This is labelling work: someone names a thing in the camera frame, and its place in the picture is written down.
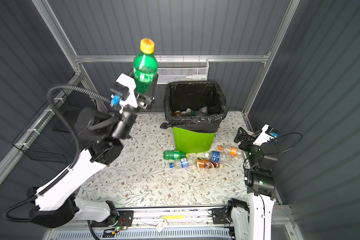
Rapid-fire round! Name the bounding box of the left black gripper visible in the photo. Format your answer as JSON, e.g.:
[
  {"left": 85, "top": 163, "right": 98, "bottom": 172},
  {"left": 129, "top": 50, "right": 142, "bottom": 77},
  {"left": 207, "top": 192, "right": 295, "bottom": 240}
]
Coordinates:
[{"left": 110, "top": 66, "right": 153, "bottom": 142}]

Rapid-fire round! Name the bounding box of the green bottle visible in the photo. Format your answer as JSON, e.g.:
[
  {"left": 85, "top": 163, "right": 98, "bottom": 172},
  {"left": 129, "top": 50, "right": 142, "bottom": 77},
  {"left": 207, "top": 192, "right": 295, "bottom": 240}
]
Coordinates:
[
  {"left": 163, "top": 150, "right": 189, "bottom": 160},
  {"left": 133, "top": 38, "right": 158, "bottom": 94}
]

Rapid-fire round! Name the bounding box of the brown tea bottle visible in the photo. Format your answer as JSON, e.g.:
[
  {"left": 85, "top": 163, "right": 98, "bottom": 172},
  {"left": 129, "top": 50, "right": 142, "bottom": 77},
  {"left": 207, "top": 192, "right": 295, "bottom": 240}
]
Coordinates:
[{"left": 197, "top": 158, "right": 223, "bottom": 169}]

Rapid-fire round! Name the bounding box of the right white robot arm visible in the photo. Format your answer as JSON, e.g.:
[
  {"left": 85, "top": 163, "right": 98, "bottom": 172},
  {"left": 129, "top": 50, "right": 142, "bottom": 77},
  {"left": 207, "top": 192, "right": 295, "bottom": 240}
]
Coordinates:
[{"left": 226, "top": 125, "right": 278, "bottom": 240}]

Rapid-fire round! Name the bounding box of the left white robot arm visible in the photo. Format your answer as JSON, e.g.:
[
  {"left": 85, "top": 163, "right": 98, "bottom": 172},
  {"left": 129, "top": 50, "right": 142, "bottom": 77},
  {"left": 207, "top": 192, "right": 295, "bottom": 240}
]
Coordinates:
[{"left": 28, "top": 74, "right": 158, "bottom": 228}]

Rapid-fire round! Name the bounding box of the blue label bottle near bin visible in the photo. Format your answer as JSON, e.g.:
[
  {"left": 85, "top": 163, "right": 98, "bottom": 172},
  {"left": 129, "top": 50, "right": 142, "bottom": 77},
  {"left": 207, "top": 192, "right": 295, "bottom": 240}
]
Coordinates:
[{"left": 205, "top": 151, "right": 232, "bottom": 163}]

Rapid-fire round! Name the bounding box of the green bin with black liner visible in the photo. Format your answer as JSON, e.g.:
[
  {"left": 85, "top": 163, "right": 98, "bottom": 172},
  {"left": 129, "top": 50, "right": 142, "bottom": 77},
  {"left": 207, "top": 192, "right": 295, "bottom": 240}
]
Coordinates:
[{"left": 160, "top": 81, "right": 228, "bottom": 153}]

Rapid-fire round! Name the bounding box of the orange label clear bottle right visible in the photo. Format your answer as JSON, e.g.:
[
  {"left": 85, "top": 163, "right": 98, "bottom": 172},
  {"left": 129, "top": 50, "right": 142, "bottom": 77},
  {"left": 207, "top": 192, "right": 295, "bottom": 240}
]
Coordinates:
[{"left": 218, "top": 145, "right": 243, "bottom": 157}]

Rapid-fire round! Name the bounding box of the clear bottle blue label centre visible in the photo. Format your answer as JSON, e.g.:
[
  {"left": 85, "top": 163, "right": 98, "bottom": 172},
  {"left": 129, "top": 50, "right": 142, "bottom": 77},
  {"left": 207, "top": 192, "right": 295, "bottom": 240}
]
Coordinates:
[{"left": 169, "top": 156, "right": 198, "bottom": 169}]

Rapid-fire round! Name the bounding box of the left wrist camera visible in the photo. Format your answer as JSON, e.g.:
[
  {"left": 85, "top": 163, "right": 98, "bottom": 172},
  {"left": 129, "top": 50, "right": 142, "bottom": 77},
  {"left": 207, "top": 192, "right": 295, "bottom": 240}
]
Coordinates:
[{"left": 110, "top": 74, "right": 138, "bottom": 109}]

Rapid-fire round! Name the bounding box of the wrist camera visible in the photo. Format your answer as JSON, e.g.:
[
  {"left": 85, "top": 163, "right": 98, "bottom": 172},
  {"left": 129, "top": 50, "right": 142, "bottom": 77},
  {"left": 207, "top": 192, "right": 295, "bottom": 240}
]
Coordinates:
[
  {"left": 110, "top": 74, "right": 138, "bottom": 109},
  {"left": 253, "top": 124, "right": 279, "bottom": 146}
]

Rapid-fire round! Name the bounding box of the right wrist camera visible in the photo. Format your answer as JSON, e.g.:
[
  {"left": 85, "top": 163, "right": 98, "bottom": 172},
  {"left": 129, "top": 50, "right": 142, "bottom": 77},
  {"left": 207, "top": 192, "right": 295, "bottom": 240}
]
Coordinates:
[{"left": 253, "top": 124, "right": 279, "bottom": 146}]

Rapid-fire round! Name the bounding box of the white wire wall basket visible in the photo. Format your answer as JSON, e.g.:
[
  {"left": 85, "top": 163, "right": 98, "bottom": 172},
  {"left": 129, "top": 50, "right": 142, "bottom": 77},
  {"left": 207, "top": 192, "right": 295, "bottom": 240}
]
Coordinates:
[{"left": 157, "top": 59, "right": 210, "bottom": 85}]

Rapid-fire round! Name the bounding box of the left black corrugated cable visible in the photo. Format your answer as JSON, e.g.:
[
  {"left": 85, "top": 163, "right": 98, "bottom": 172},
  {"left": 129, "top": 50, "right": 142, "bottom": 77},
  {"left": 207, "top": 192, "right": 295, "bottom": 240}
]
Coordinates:
[{"left": 2, "top": 84, "right": 139, "bottom": 223}]

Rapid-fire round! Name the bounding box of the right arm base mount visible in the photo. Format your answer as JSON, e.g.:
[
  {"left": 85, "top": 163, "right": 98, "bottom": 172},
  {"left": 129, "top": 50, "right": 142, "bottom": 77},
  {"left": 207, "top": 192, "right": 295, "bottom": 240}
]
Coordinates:
[{"left": 207, "top": 207, "right": 232, "bottom": 225}]

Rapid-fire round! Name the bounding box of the black wire wall basket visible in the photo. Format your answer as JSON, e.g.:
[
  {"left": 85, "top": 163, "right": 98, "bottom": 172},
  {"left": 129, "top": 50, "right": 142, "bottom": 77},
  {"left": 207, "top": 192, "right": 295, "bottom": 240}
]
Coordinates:
[{"left": 12, "top": 90, "right": 97, "bottom": 164}]

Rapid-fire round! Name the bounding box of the yellow marker on rail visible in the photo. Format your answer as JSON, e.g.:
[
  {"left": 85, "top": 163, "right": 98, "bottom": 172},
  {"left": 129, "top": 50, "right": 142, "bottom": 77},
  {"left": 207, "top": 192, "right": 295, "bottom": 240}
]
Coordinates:
[{"left": 160, "top": 215, "right": 186, "bottom": 220}]

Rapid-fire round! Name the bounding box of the white tag on rail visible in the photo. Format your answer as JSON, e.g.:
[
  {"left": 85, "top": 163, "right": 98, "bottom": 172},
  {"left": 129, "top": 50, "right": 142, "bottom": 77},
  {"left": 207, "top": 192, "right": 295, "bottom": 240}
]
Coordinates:
[{"left": 156, "top": 219, "right": 168, "bottom": 233}]

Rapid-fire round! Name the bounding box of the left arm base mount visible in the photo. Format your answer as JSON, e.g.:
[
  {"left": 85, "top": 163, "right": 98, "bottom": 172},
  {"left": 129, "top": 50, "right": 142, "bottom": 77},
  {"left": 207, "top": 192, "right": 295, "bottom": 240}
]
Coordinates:
[{"left": 91, "top": 211, "right": 135, "bottom": 228}]

